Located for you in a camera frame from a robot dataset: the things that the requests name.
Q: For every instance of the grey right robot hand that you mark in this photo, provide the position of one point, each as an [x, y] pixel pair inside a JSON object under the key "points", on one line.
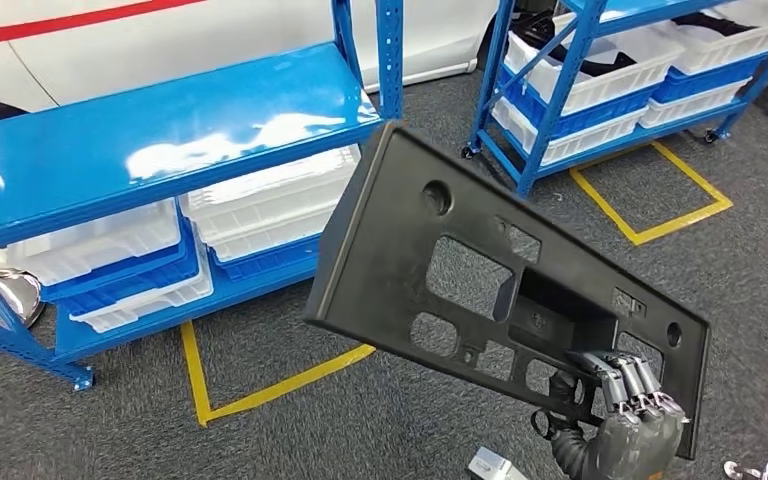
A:
{"points": [[636, 444]]}

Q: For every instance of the black plastic plate bracket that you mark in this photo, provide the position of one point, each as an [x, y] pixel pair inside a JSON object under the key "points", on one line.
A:
{"points": [[384, 252]]}

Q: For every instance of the black part in bin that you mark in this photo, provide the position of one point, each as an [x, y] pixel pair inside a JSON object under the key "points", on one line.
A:
{"points": [[609, 66], [708, 25]]}

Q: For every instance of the blue metal shelf rack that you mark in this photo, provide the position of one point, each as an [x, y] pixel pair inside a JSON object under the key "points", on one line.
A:
{"points": [[92, 146]]}

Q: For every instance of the yellow floor tape outline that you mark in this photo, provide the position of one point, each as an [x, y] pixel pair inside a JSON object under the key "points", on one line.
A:
{"points": [[689, 218], [195, 384]]}

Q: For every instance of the white car red stripe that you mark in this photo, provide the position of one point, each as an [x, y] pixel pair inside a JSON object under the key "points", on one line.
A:
{"points": [[126, 60]]}

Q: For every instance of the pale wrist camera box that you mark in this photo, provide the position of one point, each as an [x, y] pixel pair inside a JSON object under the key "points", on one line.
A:
{"points": [[493, 467]]}

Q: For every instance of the chrome stanchion post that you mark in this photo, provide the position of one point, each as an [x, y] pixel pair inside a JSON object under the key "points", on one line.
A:
{"points": [[13, 298]]}

